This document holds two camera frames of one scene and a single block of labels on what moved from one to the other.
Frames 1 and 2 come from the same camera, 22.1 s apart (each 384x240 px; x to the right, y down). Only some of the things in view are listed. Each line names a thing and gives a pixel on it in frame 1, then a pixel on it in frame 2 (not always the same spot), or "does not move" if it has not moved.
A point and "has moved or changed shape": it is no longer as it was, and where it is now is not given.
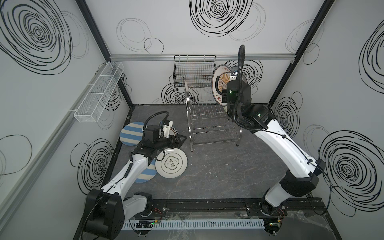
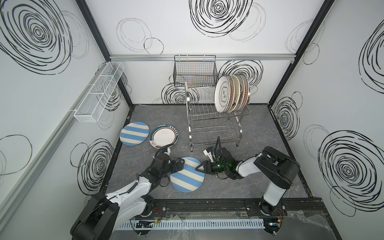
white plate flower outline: x=174 y=164 has moved or changed shape
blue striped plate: x=149 y=173 has moved or changed shape
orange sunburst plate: x=224 y=72 has moved or changed shape
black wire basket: x=196 y=70 does not move
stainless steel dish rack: x=208 y=122 does not move
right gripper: x=225 y=98 → x=208 y=166
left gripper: x=176 y=141 → x=171 y=165
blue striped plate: x=131 y=133 does not move
